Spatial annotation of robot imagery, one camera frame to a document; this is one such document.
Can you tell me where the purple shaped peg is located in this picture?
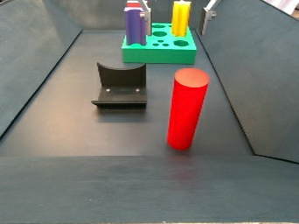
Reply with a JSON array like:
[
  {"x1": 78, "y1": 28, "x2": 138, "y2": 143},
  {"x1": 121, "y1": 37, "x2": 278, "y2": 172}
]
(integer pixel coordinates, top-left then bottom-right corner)
[{"x1": 125, "y1": 7, "x2": 146, "y2": 46}]

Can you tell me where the green peg board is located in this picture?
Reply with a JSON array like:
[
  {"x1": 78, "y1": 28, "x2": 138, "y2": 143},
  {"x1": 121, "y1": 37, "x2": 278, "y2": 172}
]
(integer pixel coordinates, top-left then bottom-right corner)
[{"x1": 122, "y1": 23, "x2": 198, "y2": 64}]

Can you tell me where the red cylinder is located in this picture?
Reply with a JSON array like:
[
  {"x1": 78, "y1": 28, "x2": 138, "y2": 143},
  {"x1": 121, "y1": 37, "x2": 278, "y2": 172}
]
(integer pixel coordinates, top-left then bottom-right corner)
[{"x1": 167, "y1": 68, "x2": 212, "y2": 151}]

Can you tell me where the red block behind purple peg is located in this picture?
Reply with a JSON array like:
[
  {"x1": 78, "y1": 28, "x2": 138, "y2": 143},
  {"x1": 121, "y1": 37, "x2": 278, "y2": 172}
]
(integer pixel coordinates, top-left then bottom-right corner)
[{"x1": 126, "y1": 0, "x2": 142, "y2": 8}]

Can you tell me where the yellow shaped peg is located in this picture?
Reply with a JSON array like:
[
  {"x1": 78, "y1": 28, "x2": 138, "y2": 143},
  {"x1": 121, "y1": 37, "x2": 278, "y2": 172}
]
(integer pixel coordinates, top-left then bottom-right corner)
[{"x1": 173, "y1": 0, "x2": 193, "y2": 37}]

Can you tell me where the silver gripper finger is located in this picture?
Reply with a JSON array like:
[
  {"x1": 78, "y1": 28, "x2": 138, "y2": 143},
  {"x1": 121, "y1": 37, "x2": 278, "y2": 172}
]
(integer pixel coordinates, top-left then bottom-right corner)
[
  {"x1": 201, "y1": 0, "x2": 218, "y2": 35},
  {"x1": 138, "y1": 0, "x2": 153, "y2": 36}
]

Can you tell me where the black curved holder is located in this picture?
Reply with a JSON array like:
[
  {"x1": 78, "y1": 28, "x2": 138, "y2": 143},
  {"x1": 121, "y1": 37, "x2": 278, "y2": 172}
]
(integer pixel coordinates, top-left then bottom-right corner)
[{"x1": 91, "y1": 63, "x2": 147, "y2": 109}]

